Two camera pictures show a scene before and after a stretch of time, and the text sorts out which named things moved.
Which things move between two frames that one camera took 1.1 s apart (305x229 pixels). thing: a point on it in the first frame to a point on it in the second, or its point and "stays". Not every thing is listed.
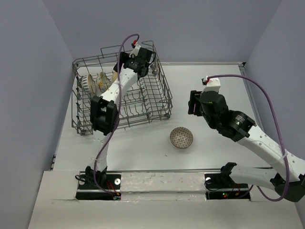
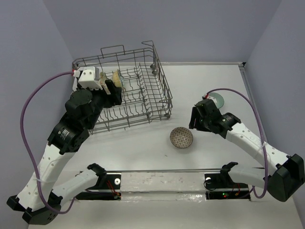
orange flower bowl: [102, 81] stays
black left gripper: [124, 56] to [115, 90]
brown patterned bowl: [181, 137] stays
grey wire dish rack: [151, 98] stays
